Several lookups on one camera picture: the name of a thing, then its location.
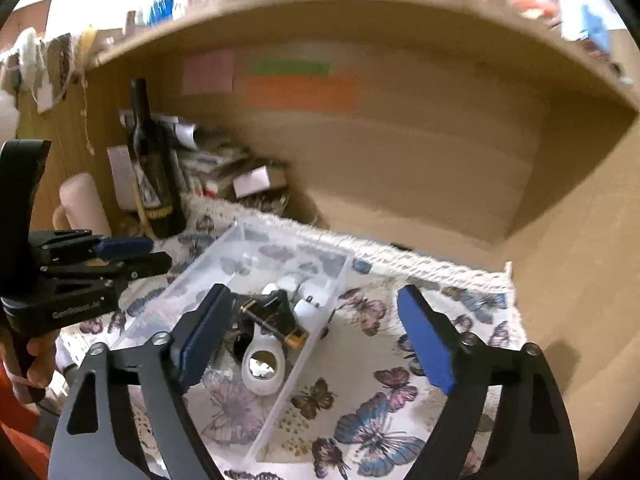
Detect clear plastic container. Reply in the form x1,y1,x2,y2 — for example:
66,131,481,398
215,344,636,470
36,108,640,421
112,222,357,464

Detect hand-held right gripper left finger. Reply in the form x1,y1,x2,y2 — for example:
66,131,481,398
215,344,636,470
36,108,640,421
47,282,236,480

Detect hanging tags and strings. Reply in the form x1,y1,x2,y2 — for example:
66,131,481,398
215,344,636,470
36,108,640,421
0,24,103,113

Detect wooden shelf cabinet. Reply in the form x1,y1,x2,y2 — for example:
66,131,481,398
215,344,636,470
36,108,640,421
15,0,640,480

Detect dark wine bottle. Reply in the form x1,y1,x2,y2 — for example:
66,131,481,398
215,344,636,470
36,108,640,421
124,78,187,240

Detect white plastic ring holder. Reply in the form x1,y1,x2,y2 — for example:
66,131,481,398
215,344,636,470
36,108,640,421
241,324,287,396

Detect green sticky note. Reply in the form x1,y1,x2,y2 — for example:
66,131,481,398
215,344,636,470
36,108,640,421
254,59,333,75

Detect white power adapter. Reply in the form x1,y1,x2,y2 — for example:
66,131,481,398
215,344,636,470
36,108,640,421
292,280,335,335

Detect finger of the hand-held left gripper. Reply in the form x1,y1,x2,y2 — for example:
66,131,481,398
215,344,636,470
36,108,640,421
40,252,174,289
30,229,155,264

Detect blue plastic bottle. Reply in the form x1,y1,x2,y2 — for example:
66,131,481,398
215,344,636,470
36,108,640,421
581,4,612,55

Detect black round plug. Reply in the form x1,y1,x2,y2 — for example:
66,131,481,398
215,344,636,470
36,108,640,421
225,325,254,362

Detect orange clothing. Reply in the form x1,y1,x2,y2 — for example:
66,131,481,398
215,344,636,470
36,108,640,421
0,365,52,480

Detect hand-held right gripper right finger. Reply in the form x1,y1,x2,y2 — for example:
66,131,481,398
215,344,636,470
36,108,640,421
396,284,581,480

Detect pink foam roll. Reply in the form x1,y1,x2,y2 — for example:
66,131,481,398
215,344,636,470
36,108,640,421
53,172,112,239

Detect pink sticky note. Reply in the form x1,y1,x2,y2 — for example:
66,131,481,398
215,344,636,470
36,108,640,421
182,49,236,95

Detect small white plastic piece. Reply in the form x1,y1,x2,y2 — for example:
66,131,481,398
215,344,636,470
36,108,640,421
262,273,301,296

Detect pile of small boxes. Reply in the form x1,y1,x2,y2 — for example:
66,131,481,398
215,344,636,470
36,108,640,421
169,114,292,217

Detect white paper card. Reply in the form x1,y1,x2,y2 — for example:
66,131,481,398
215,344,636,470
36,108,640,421
107,144,139,212

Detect butterfly print lace tablecloth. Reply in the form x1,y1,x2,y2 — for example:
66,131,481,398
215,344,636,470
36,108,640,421
54,195,527,480

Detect person's left hand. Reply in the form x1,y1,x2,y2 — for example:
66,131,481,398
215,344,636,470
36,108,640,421
0,325,59,407

